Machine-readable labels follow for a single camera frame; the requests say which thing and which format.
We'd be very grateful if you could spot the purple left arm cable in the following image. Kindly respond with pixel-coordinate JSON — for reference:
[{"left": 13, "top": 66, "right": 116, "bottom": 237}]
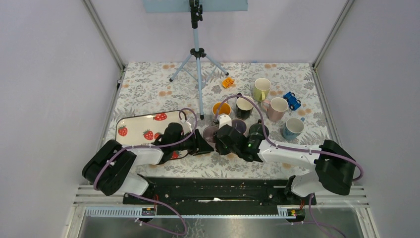
[{"left": 93, "top": 108, "right": 199, "bottom": 236}]

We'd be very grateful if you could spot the small orange toy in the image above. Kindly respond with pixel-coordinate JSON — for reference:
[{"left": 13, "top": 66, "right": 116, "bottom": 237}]
[{"left": 222, "top": 77, "right": 234, "bottom": 89}]

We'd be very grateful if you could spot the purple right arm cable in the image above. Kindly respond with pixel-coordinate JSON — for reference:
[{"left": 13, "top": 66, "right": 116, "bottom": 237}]
[{"left": 214, "top": 95, "right": 365, "bottom": 238}]

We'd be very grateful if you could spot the blue mug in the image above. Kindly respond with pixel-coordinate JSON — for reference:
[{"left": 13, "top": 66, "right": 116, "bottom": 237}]
[{"left": 283, "top": 118, "right": 305, "bottom": 141}]

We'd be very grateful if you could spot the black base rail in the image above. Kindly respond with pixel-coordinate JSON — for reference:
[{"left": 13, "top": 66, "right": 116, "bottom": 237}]
[{"left": 143, "top": 177, "right": 316, "bottom": 216}]

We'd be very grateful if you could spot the blue toy car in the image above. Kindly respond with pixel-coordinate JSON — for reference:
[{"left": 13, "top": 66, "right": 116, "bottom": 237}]
[{"left": 283, "top": 92, "right": 302, "bottom": 111}]

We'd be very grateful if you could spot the pale pink tall cup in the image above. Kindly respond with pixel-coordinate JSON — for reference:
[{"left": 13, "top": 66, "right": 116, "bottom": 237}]
[{"left": 231, "top": 119, "right": 247, "bottom": 135}]

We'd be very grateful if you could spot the yellow mug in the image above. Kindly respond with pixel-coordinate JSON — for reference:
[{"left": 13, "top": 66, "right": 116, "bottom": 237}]
[{"left": 253, "top": 78, "right": 271, "bottom": 102}]

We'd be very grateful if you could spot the pink mug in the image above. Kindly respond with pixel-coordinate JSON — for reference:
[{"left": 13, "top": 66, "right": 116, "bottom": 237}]
[{"left": 262, "top": 97, "right": 288, "bottom": 122}]

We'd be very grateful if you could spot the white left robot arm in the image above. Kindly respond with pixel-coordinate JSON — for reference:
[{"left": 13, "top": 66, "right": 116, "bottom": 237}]
[{"left": 82, "top": 122, "right": 214, "bottom": 204}]

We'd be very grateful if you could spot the blue camera tripod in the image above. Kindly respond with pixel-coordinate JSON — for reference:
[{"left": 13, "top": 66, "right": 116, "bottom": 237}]
[{"left": 169, "top": 7, "right": 229, "bottom": 120}]

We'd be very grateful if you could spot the floral mug orange inside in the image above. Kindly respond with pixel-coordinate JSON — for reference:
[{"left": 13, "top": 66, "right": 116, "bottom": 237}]
[{"left": 211, "top": 102, "right": 232, "bottom": 119}]

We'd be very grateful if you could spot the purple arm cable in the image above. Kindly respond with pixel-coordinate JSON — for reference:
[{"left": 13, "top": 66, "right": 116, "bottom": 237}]
[
  {"left": 93, "top": 108, "right": 199, "bottom": 236},
  {"left": 214, "top": 95, "right": 365, "bottom": 238}
]

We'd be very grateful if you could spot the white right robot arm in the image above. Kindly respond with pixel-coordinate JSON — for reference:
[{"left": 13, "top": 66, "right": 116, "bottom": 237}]
[{"left": 214, "top": 123, "right": 356, "bottom": 204}]

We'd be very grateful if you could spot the purple cup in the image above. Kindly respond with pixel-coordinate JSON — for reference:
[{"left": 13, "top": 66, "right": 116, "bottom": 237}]
[{"left": 203, "top": 125, "right": 218, "bottom": 147}]

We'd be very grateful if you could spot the blue board on wall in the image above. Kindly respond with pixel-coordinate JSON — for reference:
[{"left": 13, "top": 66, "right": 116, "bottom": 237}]
[{"left": 142, "top": 0, "right": 249, "bottom": 13}]

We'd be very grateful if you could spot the strawberry print tray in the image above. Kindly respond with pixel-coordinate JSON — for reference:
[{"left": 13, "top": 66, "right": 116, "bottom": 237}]
[{"left": 115, "top": 111, "right": 194, "bottom": 160}]

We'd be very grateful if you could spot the grey mug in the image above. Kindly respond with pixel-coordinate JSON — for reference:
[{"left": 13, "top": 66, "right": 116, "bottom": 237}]
[{"left": 249, "top": 119, "right": 269, "bottom": 140}]

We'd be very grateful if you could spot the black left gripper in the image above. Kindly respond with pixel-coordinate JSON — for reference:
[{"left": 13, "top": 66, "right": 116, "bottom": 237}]
[{"left": 171, "top": 128, "right": 214, "bottom": 155}]

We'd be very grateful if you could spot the black mug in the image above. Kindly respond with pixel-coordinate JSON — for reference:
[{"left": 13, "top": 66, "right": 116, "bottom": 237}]
[{"left": 236, "top": 96, "right": 254, "bottom": 120}]

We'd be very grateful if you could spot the floral tablecloth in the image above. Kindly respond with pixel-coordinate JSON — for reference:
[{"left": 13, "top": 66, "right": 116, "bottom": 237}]
[{"left": 106, "top": 62, "right": 329, "bottom": 179}]

